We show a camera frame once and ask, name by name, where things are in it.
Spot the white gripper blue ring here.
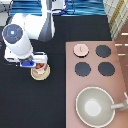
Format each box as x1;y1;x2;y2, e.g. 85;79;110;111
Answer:
4;47;48;68

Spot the pink small pot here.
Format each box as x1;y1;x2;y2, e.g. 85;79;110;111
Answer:
32;63;46;74

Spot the cream round plate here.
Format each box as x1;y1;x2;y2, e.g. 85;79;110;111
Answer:
31;65;50;80

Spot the pink pot lid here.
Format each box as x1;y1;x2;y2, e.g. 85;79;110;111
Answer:
73;44;89;57

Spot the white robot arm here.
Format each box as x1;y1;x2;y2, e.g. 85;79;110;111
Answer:
2;0;66;68

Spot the black burner front left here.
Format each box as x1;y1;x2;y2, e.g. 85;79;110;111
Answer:
75;62;91;77

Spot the black burner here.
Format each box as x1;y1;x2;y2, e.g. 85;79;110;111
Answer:
96;45;111;58
98;62;115;76
75;62;91;77

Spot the pink stove top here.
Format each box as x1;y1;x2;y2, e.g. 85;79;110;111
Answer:
66;41;128;128

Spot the black burner back right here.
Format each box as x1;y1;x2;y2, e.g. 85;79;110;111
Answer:
96;45;111;58

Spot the black burner front right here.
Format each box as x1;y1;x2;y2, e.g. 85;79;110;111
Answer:
98;62;115;76

